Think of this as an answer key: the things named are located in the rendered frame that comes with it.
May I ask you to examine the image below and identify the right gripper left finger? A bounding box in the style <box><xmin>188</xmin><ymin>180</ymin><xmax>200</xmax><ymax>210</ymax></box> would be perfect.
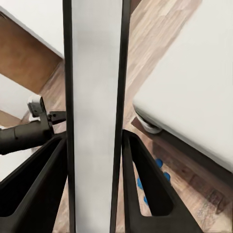
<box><xmin>0</xmin><ymin>131</ymin><xmax>68</xmax><ymax>233</ymax></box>

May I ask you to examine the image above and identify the sandal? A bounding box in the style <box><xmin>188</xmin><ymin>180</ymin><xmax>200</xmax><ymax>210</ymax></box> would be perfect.
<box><xmin>144</xmin><ymin>172</ymin><xmax>170</xmax><ymax>204</ymax></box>
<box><xmin>137</xmin><ymin>159</ymin><xmax>163</xmax><ymax>188</ymax></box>

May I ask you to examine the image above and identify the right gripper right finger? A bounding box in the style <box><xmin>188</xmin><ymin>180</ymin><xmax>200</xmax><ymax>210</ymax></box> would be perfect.
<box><xmin>121</xmin><ymin>129</ymin><xmax>203</xmax><ymax>233</ymax></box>

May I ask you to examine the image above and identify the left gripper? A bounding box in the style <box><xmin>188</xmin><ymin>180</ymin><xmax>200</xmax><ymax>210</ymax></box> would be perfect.
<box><xmin>13</xmin><ymin>111</ymin><xmax>66</xmax><ymax>150</ymax></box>

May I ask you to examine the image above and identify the hardback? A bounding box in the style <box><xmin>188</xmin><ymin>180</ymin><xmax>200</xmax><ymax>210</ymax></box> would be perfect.
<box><xmin>62</xmin><ymin>0</ymin><xmax>132</xmax><ymax>233</ymax></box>

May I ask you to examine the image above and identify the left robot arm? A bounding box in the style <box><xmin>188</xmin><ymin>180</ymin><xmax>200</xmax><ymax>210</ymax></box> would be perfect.
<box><xmin>0</xmin><ymin>94</ymin><xmax>66</xmax><ymax>155</ymax></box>

